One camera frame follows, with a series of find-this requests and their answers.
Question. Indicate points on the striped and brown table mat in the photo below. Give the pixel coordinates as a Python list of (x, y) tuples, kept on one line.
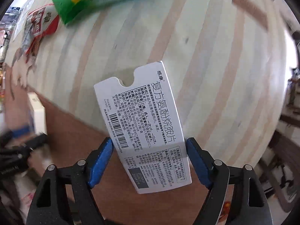
[(226, 72)]

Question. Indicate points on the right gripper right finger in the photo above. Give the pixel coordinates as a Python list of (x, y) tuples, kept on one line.
[(202, 162)]

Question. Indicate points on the dark wooden chair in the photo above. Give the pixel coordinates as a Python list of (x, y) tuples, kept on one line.
[(282, 173)]

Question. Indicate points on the white medicine sleeve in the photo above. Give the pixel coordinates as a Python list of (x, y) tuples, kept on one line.
[(143, 123)]

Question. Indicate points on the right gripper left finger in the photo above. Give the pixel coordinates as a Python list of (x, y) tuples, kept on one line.
[(97, 162)]

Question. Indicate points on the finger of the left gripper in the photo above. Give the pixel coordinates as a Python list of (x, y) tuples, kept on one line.
[(24, 130)]

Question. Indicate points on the white blue medicine box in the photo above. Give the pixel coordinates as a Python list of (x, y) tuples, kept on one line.
[(37, 115)]

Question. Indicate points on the brown leather mat label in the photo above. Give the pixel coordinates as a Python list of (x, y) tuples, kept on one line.
[(254, 11)]

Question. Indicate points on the red white snack wrapper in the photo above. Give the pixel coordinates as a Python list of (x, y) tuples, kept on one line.
[(39, 23)]

